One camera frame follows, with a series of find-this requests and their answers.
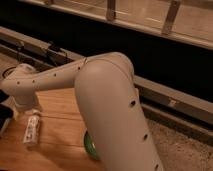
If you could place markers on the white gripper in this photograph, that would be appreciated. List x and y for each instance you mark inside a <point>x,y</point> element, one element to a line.
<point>26,103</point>

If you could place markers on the small white labelled bottle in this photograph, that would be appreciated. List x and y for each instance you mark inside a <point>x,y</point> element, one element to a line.
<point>31,134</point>

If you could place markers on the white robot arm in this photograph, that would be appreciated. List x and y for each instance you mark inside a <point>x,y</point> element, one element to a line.
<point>125,146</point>

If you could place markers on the green ceramic bowl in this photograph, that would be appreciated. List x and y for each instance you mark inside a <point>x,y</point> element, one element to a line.
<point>90,147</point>

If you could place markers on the black device at left edge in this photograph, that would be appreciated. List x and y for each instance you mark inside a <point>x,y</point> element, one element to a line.
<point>6,113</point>

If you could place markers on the wooden board table top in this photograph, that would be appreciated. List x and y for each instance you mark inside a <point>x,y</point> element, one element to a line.
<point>60,145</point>

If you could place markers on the black clamp on rail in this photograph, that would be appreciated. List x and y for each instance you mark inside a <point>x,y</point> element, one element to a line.
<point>54,47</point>

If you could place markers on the metal rail along wall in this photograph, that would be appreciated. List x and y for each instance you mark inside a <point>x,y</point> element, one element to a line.
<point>160,93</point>

